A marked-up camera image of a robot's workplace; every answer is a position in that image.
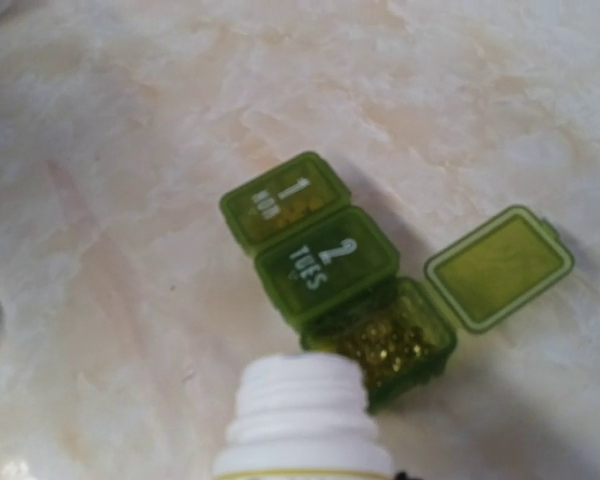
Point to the green weekly pill organizer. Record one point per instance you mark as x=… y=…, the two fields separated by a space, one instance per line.
x=333 y=274

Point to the white pill bottle front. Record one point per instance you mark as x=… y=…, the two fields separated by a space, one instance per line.
x=302 y=416

